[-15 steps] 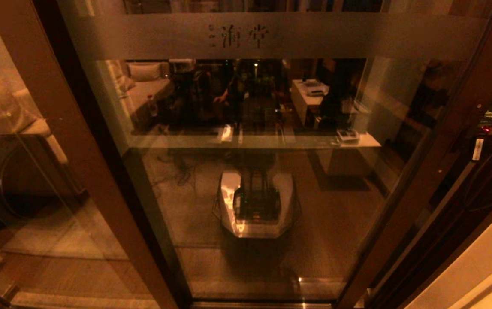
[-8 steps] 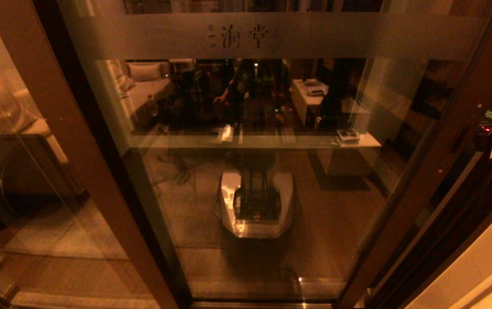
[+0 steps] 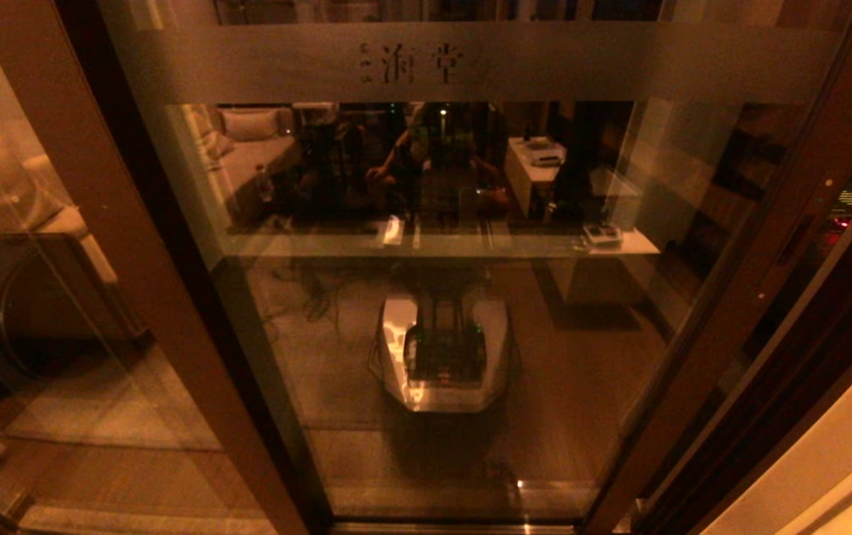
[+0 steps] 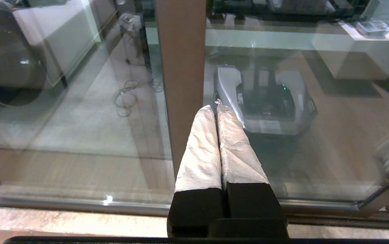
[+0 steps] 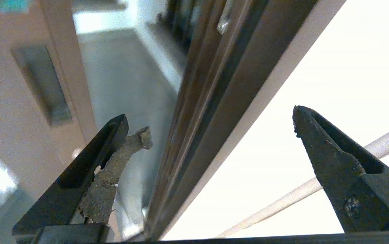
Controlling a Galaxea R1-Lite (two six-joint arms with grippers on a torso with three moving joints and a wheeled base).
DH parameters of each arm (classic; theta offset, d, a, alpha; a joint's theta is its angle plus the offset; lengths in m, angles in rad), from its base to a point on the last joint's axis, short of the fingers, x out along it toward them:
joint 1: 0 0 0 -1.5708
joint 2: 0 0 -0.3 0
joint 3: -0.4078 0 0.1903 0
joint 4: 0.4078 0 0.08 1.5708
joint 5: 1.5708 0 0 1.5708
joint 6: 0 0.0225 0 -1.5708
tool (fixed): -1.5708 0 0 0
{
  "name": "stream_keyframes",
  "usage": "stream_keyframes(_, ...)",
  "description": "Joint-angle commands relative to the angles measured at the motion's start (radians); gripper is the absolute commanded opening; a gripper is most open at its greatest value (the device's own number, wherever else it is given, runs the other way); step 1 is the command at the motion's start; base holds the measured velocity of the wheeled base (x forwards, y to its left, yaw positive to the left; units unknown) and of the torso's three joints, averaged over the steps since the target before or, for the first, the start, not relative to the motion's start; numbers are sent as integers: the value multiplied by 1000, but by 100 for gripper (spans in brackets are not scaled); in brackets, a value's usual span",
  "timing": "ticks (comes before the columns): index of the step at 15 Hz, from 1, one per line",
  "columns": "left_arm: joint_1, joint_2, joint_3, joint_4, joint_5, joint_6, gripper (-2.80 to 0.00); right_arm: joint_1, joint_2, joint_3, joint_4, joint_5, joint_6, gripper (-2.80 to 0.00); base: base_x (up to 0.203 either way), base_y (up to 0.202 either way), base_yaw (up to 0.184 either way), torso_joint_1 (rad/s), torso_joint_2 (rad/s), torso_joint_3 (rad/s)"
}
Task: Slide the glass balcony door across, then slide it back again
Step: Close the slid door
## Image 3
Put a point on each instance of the brown framed sliding glass door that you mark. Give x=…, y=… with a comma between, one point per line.
x=581, y=371

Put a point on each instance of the brown framed fixed glass panel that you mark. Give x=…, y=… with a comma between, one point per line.
x=136, y=223

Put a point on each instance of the dark brown door jamb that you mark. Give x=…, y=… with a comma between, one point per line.
x=827, y=357

